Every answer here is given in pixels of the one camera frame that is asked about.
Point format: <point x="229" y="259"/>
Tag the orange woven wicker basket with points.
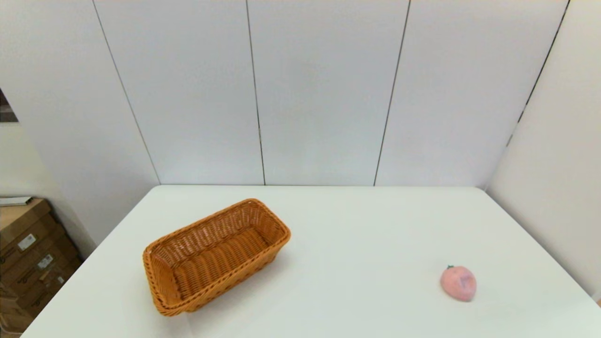
<point x="211" y="263"/>

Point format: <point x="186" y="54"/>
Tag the pink toy peach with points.
<point x="458" y="284"/>

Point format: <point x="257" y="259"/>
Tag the plain brown cardboard box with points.
<point x="16" y="319"/>

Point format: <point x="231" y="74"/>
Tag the flat white grey board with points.
<point x="14" y="201"/>

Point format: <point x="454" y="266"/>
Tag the cardboard box with white label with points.
<point x="42" y="267"/>
<point x="23" y="225"/>
<point x="51" y="286"/>

